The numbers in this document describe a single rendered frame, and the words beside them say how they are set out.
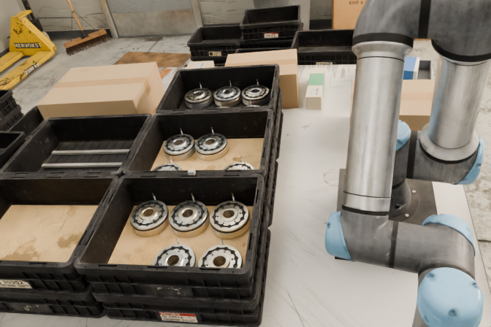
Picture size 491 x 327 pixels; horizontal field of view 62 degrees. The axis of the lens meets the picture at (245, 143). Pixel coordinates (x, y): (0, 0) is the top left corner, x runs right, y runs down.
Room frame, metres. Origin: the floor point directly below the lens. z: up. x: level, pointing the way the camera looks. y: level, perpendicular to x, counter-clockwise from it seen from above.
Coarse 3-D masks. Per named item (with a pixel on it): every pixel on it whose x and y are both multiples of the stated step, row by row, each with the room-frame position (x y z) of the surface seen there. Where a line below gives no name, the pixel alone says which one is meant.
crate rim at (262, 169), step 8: (168, 112) 1.15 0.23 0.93; (176, 112) 1.14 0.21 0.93; (184, 112) 1.13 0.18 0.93; (192, 112) 1.13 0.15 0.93; (200, 112) 1.12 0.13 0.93; (208, 112) 1.11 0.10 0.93; (216, 112) 1.10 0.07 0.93; (224, 112) 1.09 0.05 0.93; (232, 112) 1.09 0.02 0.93; (240, 112) 1.08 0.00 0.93; (248, 112) 1.08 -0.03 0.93; (256, 112) 1.07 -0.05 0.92; (272, 112) 1.05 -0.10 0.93; (152, 120) 1.12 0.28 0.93; (272, 120) 1.02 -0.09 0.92; (144, 136) 1.04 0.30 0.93; (264, 136) 0.93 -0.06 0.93; (264, 144) 0.90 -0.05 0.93; (136, 152) 0.96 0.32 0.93; (264, 152) 0.86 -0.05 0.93; (264, 160) 0.83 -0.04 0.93; (128, 168) 0.90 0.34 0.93; (264, 168) 0.80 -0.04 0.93; (264, 176) 0.79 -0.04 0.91
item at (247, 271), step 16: (128, 176) 0.86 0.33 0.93; (144, 176) 0.85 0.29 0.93; (160, 176) 0.84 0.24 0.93; (176, 176) 0.83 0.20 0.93; (192, 176) 0.82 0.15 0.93; (208, 176) 0.80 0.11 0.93; (224, 176) 0.80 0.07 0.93; (240, 176) 0.78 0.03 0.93; (256, 176) 0.77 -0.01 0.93; (112, 192) 0.81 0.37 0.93; (256, 192) 0.72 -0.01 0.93; (256, 208) 0.66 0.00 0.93; (96, 224) 0.70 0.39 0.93; (256, 224) 0.62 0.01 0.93; (256, 240) 0.59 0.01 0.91; (80, 256) 0.61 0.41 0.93; (80, 272) 0.58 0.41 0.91; (96, 272) 0.57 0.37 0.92; (112, 272) 0.56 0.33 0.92; (128, 272) 0.55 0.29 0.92; (144, 272) 0.54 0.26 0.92; (160, 272) 0.53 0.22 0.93; (176, 272) 0.53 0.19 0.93; (192, 272) 0.52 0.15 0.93; (208, 272) 0.51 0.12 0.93; (224, 272) 0.50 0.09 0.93; (240, 272) 0.50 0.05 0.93
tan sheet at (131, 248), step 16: (208, 208) 0.79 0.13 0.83; (128, 224) 0.78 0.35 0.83; (128, 240) 0.72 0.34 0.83; (144, 240) 0.71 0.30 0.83; (160, 240) 0.70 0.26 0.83; (176, 240) 0.69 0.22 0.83; (192, 240) 0.69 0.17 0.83; (208, 240) 0.68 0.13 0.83; (224, 240) 0.67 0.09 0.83; (240, 240) 0.66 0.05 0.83; (112, 256) 0.68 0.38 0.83; (128, 256) 0.67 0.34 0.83; (144, 256) 0.66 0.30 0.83
